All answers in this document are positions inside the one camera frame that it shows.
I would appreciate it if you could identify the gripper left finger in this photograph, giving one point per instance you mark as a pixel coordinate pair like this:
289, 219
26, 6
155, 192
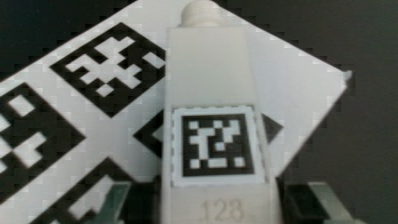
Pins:
129, 205

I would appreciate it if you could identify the white marker base plate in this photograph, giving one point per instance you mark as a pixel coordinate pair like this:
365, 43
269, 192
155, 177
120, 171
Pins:
82, 105

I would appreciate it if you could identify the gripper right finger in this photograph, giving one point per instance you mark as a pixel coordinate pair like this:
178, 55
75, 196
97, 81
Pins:
313, 206

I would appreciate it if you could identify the white desk leg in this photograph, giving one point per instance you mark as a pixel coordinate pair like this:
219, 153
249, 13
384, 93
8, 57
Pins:
219, 189

